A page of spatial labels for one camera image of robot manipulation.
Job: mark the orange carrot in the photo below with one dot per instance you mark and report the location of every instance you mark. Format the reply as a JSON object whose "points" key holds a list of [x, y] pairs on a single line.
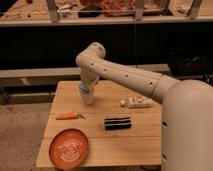
{"points": [[68, 116]]}

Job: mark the small white ball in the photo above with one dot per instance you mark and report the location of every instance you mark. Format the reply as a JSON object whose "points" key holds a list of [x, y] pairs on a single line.
{"points": [[123, 103]]}

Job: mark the black striped sponge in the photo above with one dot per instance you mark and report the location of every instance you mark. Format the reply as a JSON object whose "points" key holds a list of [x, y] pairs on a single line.
{"points": [[117, 123]]}

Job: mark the orange patterned plate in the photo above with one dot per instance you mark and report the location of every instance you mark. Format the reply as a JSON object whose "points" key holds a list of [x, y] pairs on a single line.
{"points": [[68, 149]]}

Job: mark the white sponge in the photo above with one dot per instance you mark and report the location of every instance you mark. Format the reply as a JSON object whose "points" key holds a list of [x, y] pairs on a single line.
{"points": [[139, 102]]}

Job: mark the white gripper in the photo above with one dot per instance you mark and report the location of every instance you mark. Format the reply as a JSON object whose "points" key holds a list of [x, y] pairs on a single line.
{"points": [[87, 91]]}

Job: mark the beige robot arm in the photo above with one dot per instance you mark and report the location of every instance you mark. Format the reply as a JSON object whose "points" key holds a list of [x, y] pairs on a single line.
{"points": [[187, 108]]}

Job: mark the wooden bench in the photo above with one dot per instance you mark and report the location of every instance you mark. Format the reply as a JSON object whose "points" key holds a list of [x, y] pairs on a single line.
{"points": [[35, 77]]}

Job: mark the wooden table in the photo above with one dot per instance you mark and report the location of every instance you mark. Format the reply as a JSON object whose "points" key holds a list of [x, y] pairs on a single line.
{"points": [[138, 145]]}

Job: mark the background shelf with clutter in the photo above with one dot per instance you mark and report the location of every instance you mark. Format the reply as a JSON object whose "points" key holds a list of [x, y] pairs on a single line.
{"points": [[103, 12]]}

